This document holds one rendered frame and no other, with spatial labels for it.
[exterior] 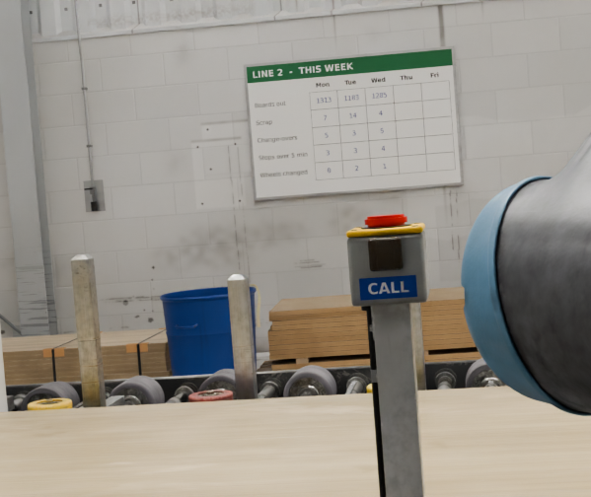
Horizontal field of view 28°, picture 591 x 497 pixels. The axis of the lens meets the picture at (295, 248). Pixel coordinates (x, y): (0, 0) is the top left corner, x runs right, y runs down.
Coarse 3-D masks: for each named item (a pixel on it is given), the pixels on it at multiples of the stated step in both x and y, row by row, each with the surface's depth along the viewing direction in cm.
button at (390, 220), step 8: (368, 216) 113; (376, 216) 111; (384, 216) 111; (392, 216) 111; (400, 216) 112; (368, 224) 112; (376, 224) 111; (384, 224) 111; (392, 224) 111; (400, 224) 112
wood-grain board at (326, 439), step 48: (0, 432) 197; (48, 432) 193; (96, 432) 190; (144, 432) 187; (192, 432) 184; (240, 432) 182; (288, 432) 179; (336, 432) 176; (432, 432) 171; (480, 432) 169; (528, 432) 166; (576, 432) 164; (0, 480) 162; (48, 480) 160; (96, 480) 157; (144, 480) 155; (192, 480) 153; (240, 480) 151; (288, 480) 149; (336, 480) 148; (432, 480) 144; (480, 480) 142; (528, 480) 141; (576, 480) 139
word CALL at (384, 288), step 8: (360, 280) 110; (368, 280) 110; (376, 280) 110; (384, 280) 110; (392, 280) 109; (400, 280) 109; (408, 280) 109; (360, 288) 110; (368, 288) 110; (376, 288) 110; (384, 288) 110; (392, 288) 110; (400, 288) 109; (408, 288) 109; (416, 288) 109; (360, 296) 110; (368, 296) 110; (376, 296) 110; (384, 296) 110; (392, 296) 110; (400, 296) 109; (408, 296) 109; (416, 296) 109
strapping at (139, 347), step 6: (162, 330) 769; (150, 336) 741; (66, 342) 744; (144, 342) 714; (48, 348) 722; (54, 348) 719; (60, 348) 718; (126, 348) 712; (132, 348) 711; (138, 348) 710; (144, 348) 710; (48, 354) 719; (54, 354) 718; (60, 354) 718; (138, 354) 711; (54, 360) 718; (138, 360) 711; (54, 366) 719; (138, 366) 711; (54, 372) 719; (54, 378) 719
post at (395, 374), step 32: (384, 320) 112; (384, 352) 112; (384, 384) 112; (416, 384) 114; (384, 416) 112; (416, 416) 112; (384, 448) 112; (416, 448) 112; (384, 480) 114; (416, 480) 112
